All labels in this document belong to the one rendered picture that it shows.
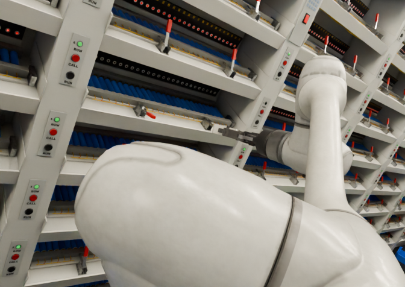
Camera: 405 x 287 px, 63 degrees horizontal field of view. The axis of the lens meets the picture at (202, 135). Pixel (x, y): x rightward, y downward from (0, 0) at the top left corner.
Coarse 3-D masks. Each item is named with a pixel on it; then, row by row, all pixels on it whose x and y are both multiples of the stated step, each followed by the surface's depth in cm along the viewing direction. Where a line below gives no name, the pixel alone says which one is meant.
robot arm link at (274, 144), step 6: (276, 132) 89; (282, 132) 89; (288, 132) 88; (270, 138) 89; (276, 138) 88; (282, 138) 86; (270, 144) 88; (276, 144) 87; (282, 144) 86; (270, 150) 88; (276, 150) 87; (270, 156) 89; (276, 156) 87; (282, 162) 87
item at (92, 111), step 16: (96, 64) 99; (144, 80) 110; (208, 96) 129; (80, 112) 84; (96, 112) 86; (112, 112) 90; (128, 112) 94; (224, 112) 131; (128, 128) 95; (144, 128) 98; (160, 128) 101; (176, 128) 104; (192, 128) 108; (240, 128) 123; (224, 144) 122
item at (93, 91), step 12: (96, 96) 90; (108, 96) 92; (120, 96) 94; (132, 96) 97; (156, 108) 102; (168, 108) 105; (180, 108) 109; (192, 120) 111; (216, 120) 119; (228, 120) 124
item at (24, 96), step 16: (0, 32) 82; (16, 32) 83; (0, 48) 82; (16, 48) 84; (0, 64) 75; (16, 64) 79; (32, 64) 86; (0, 80) 75; (16, 80) 77; (32, 80) 78; (0, 96) 72; (16, 96) 74; (32, 96) 76; (32, 112) 78
